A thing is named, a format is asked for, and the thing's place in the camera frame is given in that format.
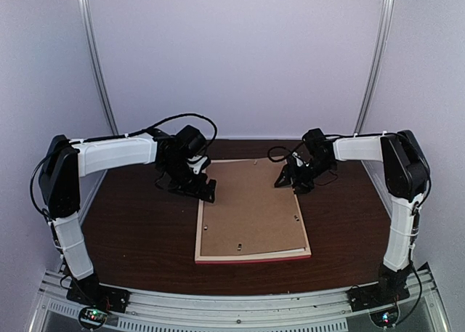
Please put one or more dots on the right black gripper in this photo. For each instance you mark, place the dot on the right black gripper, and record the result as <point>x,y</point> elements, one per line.
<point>288,169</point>

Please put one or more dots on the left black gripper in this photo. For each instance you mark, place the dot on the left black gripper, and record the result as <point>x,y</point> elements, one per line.
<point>196,190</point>

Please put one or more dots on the brown backing board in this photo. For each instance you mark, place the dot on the brown backing board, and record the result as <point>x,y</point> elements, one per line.
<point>252,212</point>

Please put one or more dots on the pink wooden picture frame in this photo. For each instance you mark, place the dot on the pink wooden picture frame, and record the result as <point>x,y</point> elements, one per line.
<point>250,257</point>

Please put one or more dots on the landscape photo print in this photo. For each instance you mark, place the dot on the landscape photo print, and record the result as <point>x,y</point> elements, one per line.
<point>276,253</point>

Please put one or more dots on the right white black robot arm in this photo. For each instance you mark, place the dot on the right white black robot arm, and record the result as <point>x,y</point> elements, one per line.
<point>407,177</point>

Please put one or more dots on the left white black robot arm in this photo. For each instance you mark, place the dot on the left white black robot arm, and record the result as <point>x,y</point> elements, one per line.
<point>69,162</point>

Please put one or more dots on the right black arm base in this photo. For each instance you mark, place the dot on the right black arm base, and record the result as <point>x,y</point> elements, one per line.
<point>390,287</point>

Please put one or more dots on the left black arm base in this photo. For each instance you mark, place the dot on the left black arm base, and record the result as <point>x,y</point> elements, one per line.
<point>90,292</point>

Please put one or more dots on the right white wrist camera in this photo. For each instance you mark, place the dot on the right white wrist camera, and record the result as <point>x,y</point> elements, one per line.
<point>299,161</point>

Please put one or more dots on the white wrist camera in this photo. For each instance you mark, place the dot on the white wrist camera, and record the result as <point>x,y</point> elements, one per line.
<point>299,161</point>
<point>198,163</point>

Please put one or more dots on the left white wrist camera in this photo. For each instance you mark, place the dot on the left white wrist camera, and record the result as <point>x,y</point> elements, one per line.
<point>198,163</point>

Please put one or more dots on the front aluminium rail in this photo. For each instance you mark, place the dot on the front aluminium rail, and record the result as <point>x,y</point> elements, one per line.
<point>327,310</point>

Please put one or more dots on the left aluminium corner post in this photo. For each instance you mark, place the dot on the left aluminium corner post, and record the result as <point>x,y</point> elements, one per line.
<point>102,91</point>

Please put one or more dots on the aluminium corner post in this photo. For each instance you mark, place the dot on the aluminium corner post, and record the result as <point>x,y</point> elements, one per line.
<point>385,22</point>
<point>102,91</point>

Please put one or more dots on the right aluminium corner post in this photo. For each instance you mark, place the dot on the right aluminium corner post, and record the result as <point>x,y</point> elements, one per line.
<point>385,22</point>

